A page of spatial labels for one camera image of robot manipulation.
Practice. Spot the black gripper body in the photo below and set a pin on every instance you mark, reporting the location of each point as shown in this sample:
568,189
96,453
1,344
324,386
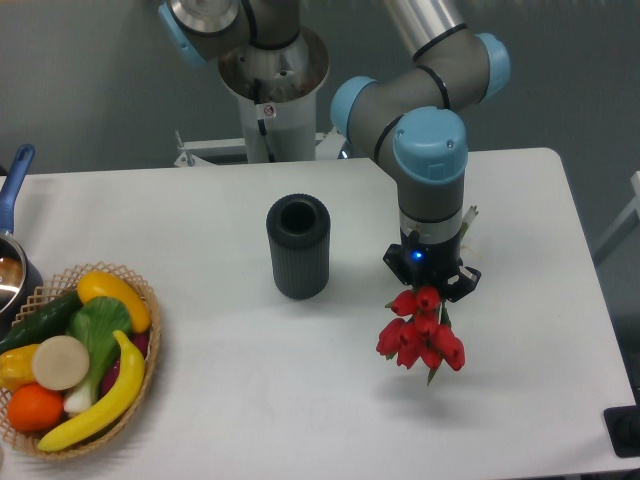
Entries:
436,255

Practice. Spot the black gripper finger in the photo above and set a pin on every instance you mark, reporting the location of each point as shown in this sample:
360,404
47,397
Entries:
462,284
399,260

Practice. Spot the red tulip bouquet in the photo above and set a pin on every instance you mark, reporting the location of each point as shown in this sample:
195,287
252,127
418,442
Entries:
421,329

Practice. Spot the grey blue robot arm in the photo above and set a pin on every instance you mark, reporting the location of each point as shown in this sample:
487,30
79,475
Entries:
409,126

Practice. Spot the dark grey ribbed vase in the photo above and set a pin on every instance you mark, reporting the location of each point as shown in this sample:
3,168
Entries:
298,228

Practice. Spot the black device at edge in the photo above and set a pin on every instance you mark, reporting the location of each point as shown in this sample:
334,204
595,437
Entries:
623,428

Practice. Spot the purple eggplant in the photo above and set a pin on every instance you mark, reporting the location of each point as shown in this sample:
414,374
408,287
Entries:
141,342

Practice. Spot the green bok choy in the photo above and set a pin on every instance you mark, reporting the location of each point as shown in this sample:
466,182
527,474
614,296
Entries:
93,325

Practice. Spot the yellow banana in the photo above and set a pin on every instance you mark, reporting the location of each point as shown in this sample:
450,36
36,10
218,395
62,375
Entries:
106,410

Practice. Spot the woven wicker basket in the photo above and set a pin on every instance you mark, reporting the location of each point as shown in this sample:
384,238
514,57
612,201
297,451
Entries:
59,285

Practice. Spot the green cucumber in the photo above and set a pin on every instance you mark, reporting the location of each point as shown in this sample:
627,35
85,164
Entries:
50,320

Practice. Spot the beige round disc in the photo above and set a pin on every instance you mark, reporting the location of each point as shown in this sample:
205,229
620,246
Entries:
60,363

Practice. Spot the orange fruit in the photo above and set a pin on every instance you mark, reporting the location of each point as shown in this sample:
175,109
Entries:
33,408

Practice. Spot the yellow bell pepper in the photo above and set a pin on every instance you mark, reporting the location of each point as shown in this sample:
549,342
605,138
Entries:
16,369

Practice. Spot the white frame at right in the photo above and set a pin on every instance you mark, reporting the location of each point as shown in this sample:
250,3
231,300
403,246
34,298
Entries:
620,228

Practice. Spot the blue handled saucepan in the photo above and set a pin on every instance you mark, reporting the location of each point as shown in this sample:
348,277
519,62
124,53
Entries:
19,277

